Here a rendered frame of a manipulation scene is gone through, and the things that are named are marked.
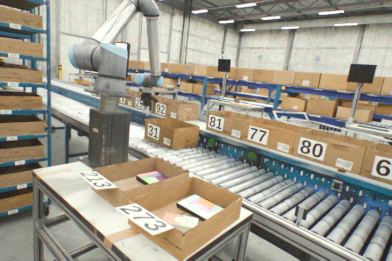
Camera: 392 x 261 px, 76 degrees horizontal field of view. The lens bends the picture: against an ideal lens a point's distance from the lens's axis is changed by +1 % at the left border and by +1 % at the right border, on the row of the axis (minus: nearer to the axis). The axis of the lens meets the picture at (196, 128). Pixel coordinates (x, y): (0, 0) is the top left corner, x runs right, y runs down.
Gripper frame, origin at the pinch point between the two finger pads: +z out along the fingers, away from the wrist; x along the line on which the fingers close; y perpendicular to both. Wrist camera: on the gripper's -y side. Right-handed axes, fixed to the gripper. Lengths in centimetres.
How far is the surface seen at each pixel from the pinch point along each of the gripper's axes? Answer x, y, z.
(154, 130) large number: 22.1, 8.1, 9.1
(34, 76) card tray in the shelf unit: -39, 79, -25
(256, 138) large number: 98, -27, 1
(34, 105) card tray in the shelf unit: -38, 80, -3
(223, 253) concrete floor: 93, -13, 94
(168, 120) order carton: 7.8, -18.4, 5.3
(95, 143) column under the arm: 49, 72, 6
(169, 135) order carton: 40.9, 8.2, 9.1
